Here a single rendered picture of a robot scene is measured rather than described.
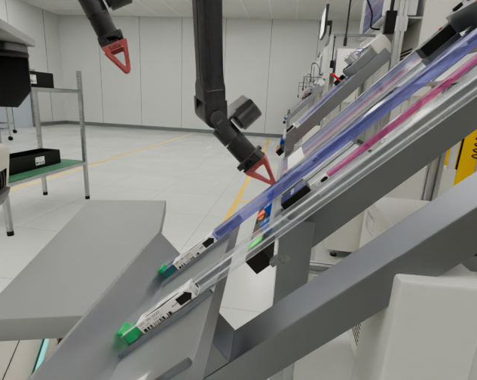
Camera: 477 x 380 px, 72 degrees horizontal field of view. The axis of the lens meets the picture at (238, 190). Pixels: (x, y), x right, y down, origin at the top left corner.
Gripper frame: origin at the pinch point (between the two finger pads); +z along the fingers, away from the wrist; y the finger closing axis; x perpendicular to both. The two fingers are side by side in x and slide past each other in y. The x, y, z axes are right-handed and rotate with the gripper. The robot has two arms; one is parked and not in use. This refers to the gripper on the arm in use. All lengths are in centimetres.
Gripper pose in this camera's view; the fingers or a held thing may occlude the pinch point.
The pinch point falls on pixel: (271, 181)
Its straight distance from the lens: 87.1
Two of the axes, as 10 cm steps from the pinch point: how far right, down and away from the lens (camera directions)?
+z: 6.8, 7.2, 1.1
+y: 1.5, -2.9, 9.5
